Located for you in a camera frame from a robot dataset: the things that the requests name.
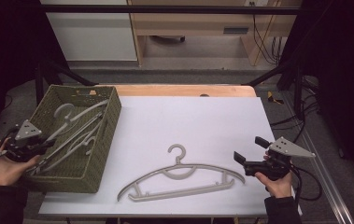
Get white cabinet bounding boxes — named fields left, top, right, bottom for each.
left=39, top=0, right=138, bottom=62

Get black metal crossbar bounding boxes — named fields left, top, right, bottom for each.
left=39, top=4, right=301, bottom=15

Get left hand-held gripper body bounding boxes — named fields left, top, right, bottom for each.
left=5, top=119, right=47, bottom=163

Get black curtain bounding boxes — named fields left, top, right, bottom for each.
left=276, top=0, right=354, bottom=194
left=0, top=0, right=70, bottom=150

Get green woven basket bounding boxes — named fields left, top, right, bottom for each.
left=21, top=84, right=122, bottom=194

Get light wooden desk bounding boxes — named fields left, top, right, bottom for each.
left=127, top=0, right=304, bottom=67

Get black desk cables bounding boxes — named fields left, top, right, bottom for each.
left=251, top=13, right=287, bottom=66

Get aluminium floor rail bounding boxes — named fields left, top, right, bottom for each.
left=281, top=92, right=354, bottom=224

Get black metal stand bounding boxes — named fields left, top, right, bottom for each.
left=34, top=57, right=99, bottom=105
left=241, top=60, right=307, bottom=120

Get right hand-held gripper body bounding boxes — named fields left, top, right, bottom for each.
left=243, top=136, right=317, bottom=182

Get black floor cables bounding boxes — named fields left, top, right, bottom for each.
left=270, top=77, right=322, bottom=145

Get white table sheet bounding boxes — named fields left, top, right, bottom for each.
left=38, top=95, right=304, bottom=217

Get white power strip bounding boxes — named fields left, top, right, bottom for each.
left=244, top=0, right=271, bottom=7

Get yellow and black tool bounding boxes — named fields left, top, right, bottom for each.
left=266, top=91, right=285, bottom=105

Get grey plastic clothes hanger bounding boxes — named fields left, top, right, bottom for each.
left=28, top=119, right=104, bottom=174
left=34, top=99, right=110, bottom=171
left=117, top=143, right=247, bottom=203

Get person's left hand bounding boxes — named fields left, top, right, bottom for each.
left=0, top=139, right=42, bottom=188

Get person's right hand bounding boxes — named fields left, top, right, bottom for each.
left=254, top=151, right=293, bottom=199

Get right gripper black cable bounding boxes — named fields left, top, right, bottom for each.
left=290, top=165, right=324, bottom=202

